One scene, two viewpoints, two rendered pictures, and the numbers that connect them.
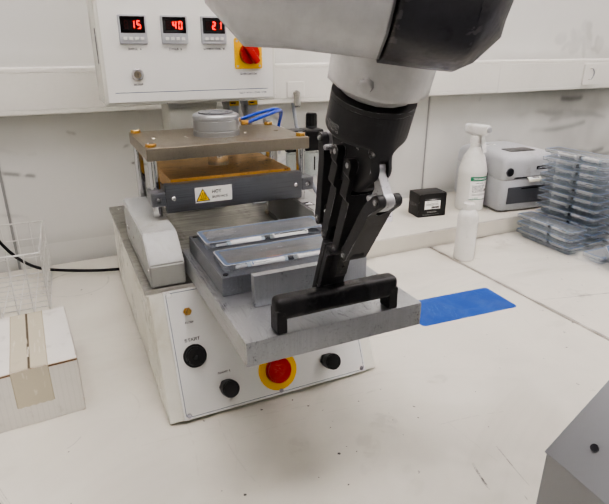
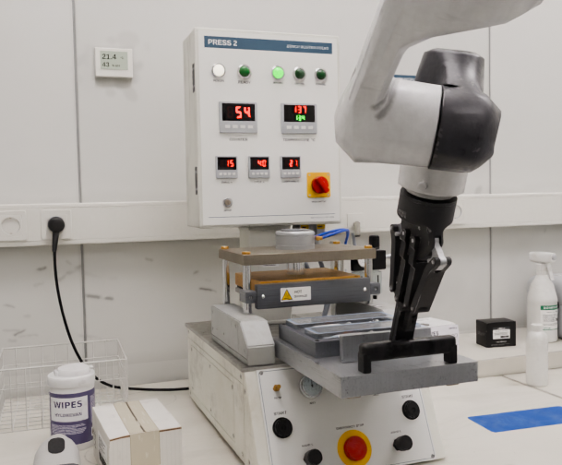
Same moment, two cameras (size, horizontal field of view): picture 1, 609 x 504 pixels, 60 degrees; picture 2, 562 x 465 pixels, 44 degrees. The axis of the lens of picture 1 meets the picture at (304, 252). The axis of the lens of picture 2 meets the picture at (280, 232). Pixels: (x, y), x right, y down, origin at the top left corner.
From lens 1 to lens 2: 0.46 m
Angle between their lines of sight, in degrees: 19
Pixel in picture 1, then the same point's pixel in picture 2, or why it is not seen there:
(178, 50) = (261, 183)
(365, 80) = (422, 182)
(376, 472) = not seen: outside the picture
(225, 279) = (317, 343)
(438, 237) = (509, 364)
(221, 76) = (295, 204)
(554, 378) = not seen: outside the picture
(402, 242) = not seen: hidden behind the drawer
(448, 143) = (515, 276)
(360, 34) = (418, 153)
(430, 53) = (455, 161)
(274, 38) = (373, 157)
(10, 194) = (89, 315)
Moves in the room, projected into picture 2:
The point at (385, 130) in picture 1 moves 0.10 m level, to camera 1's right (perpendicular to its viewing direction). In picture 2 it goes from (436, 214) to (517, 212)
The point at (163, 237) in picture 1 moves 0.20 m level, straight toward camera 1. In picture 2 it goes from (257, 325) to (278, 350)
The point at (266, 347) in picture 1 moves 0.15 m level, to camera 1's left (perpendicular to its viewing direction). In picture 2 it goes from (355, 383) to (246, 382)
